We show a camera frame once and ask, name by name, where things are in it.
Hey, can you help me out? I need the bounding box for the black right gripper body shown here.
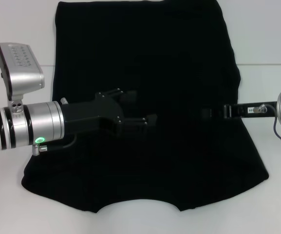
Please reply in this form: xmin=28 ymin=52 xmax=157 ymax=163
xmin=223 ymin=100 xmax=279 ymax=120

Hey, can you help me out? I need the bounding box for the black shirt with FREE print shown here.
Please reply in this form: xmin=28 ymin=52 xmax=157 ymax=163
xmin=20 ymin=0 xmax=270 ymax=215

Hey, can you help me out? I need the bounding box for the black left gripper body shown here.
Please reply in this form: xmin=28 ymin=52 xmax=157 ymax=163
xmin=61 ymin=91 xmax=126 ymax=137

